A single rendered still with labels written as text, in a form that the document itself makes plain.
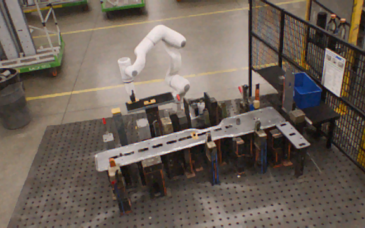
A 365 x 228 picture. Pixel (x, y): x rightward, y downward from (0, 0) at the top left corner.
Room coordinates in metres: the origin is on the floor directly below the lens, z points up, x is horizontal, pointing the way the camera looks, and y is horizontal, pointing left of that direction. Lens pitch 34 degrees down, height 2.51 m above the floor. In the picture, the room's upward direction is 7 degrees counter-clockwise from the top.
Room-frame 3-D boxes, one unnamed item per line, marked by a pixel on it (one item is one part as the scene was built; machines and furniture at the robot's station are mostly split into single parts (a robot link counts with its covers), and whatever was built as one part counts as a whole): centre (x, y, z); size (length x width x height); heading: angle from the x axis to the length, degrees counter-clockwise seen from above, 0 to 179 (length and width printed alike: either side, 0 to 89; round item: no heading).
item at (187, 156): (1.93, 0.04, 0.84); 0.17 x 0.06 x 0.29; 13
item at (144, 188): (1.85, 0.37, 0.84); 0.17 x 0.06 x 0.29; 13
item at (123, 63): (2.19, 0.37, 1.48); 0.09 x 0.08 x 0.13; 37
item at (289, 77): (2.10, -0.76, 1.17); 0.12 x 0.01 x 0.34; 13
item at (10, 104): (4.05, 2.31, 0.36); 0.54 x 0.50 x 0.73; 2
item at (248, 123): (1.94, -0.02, 1.00); 1.38 x 0.22 x 0.02; 103
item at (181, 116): (2.13, 0.03, 0.89); 0.13 x 0.11 x 0.38; 13
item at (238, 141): (1.84, -0.34, 0.84); 0.11 x 0.08 x 0.29; 13
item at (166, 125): (2.07, 0.15, 0.89); 0.13 x 0.11 x 0.38; 13
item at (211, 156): (1.79, -0.14, 0.87); 0.12 x 0.09 x 0.35; 13
